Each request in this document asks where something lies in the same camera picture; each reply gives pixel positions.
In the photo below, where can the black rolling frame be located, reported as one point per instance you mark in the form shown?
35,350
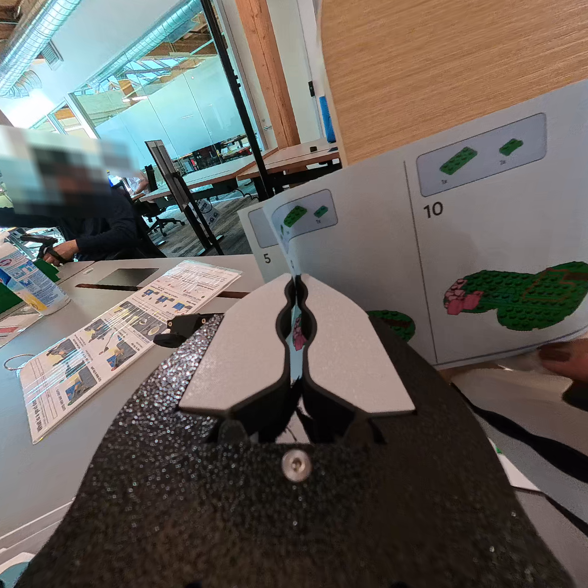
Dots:
179,193

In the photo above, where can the large green lego baseplate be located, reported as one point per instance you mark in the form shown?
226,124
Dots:
11,301

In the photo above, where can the wooden pillar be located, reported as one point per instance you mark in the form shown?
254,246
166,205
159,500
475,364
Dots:
271,69

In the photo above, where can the black door frame post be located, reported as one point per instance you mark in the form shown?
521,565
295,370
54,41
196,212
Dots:
234,92

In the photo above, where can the silver air duct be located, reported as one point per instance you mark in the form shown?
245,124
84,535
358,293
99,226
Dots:
151,41
32,41

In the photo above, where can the white top office desk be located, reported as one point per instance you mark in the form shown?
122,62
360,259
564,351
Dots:
202,177

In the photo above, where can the laminated instruction sheet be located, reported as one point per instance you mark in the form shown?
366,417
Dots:
115,330

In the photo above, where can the lego instruction booklet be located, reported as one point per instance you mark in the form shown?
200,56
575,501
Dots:
459,257

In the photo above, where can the black plastic bracket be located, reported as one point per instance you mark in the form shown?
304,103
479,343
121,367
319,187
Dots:
183,326

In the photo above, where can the wooden booklet stand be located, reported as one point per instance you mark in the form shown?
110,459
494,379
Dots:
436,69

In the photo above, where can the brown top office desk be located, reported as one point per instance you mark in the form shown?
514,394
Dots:
294,158

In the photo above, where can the person's right hand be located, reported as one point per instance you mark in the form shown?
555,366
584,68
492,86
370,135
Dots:
565,363

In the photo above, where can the black office chair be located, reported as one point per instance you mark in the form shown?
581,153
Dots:
156,216

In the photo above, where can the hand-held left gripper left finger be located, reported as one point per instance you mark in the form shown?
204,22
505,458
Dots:
239,363

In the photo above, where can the white wipes canister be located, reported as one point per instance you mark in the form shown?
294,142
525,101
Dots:
32,285

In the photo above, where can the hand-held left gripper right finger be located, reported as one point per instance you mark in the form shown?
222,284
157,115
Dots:
358,363

